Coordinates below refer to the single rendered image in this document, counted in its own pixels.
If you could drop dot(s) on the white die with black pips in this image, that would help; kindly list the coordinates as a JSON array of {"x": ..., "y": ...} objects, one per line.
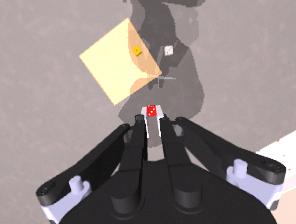
[{"x": 168, "y": 50}]

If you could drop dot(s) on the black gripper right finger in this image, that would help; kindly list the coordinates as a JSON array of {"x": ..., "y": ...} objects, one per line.
[{"x": 261, "y": 176}]

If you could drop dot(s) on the tan mat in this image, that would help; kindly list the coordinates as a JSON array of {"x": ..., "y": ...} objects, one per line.
[{"x": 114, "y": 65}]

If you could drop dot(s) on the red die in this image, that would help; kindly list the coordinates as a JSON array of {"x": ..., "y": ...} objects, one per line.
[{"x": 151, "y": 110}]

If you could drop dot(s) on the yellow die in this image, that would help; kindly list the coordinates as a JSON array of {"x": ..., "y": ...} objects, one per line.
[{"x": 137, "y": 51}]

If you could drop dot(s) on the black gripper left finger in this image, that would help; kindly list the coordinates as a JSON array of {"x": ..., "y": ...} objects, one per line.
[{"x": 61, "y": 193}]

